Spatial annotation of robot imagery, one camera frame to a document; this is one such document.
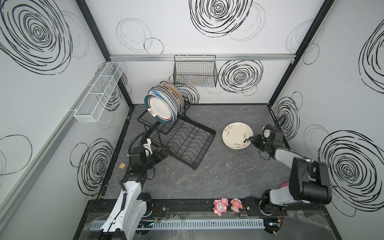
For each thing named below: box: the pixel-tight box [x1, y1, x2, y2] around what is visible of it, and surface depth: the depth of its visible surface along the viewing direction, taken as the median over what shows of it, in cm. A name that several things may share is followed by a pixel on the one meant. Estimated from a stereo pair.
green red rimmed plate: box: [144, 94, 175, 124], surface depth 83 cm
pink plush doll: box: [212, 197, 229, 217], surface depth 74 cm
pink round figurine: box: [230, 198, 243, 214], surface depth 75 cm
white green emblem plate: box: [149, 87, 181, 119], surface depth 77 cm
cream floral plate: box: [222, 121, 254, 150], surface depth 98 cm
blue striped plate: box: [145, 89, 178, 125], surface depth 76 cm
